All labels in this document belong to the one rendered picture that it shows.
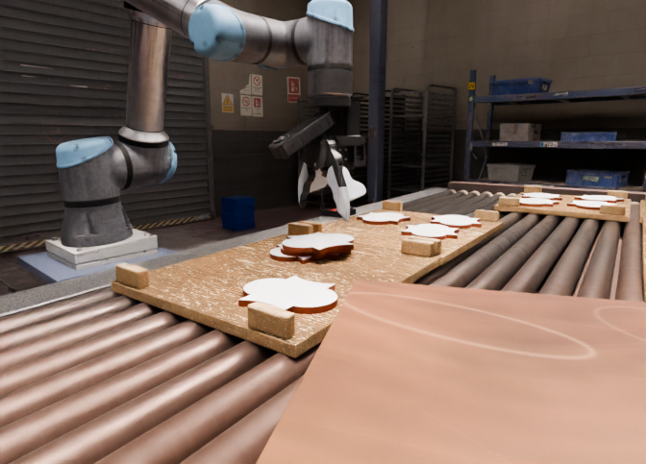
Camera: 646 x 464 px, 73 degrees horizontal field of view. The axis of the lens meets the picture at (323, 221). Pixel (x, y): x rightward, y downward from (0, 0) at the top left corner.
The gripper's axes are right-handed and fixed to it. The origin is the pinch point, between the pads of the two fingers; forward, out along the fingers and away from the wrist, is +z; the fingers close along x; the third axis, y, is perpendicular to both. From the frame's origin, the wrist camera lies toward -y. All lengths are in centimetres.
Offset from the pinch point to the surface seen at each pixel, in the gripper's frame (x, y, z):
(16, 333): -5.1, -44.6, 9.1
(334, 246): -4.7, 0.0, 4.5
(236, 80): 556, 197, -95
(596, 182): 168, 433, 30
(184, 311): -11.4, -26.8, 8.0
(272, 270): -3.5, -10.9, 7.3
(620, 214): -8, 90, 7
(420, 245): -9.8, 15.0, 5.2
